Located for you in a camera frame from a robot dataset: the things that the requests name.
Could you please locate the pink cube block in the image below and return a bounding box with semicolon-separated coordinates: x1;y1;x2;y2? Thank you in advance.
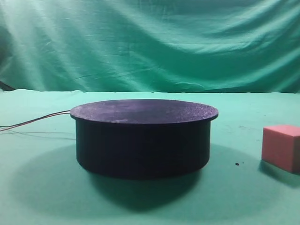
262;125;300;173

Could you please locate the black round turntable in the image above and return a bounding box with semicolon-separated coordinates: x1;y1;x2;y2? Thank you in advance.
70;99;218;180

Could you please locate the black wire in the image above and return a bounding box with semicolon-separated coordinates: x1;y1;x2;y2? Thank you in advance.
0;112;71;132

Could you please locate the red wire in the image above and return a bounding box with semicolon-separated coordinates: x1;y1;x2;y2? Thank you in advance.
0;110;71;128

